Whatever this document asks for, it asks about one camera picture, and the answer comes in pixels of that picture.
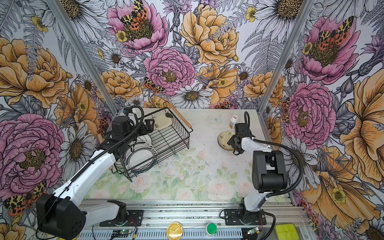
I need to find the cream plate front row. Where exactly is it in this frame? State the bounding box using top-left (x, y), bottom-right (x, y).
top-left (218, 131), bottom-right (235, 151)

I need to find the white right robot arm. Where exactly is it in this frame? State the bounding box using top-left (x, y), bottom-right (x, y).
top-left (224, 123), bottom-right (288, 226)

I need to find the aluminium left corner post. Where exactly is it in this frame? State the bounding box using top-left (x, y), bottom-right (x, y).
top-left (47, 1), bottom-right (119, 116)

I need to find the lime green sponge block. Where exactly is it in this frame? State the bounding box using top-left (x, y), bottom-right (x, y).
top-left (275, 223), bottom-right (300, 240)

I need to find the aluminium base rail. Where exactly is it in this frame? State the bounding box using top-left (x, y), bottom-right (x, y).
top-left (76, 200), bottom-right (316, 240)

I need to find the white pill bottle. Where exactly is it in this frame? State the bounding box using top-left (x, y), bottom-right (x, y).
top-left (230, 115), bottom-right (239, 129)

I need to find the aluminium right corner post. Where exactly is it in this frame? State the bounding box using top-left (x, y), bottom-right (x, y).
top-left (258, 0), bottom-right (316, 115)

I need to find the large white back plate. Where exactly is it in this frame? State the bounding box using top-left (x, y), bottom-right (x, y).
top-left (124, 144), bottom-right (158, 173)

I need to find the black wire dish rack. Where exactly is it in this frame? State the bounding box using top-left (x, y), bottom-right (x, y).
top-left (110, 102), bottom-right (193, 181)

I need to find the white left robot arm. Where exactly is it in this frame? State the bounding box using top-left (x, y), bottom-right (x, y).
top-left (36, 114), bottom-right (145, 240)

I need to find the small green circuit board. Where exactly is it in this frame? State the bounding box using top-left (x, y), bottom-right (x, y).
top-left (111, 229), bottom-right (133, 238)

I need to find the aluminium corner post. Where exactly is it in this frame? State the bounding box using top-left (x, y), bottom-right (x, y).
top-left (47, 1), bottom-right (119, 116)
top-left (258, 0), bottom-right (316, 115)

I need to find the green push button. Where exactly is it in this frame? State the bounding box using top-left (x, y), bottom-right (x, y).
top-left (205, 223), bottom-right (218, 237)

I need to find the gold round lid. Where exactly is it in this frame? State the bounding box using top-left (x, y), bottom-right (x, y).
top-left (167, 222), bottom-right (184, 240)

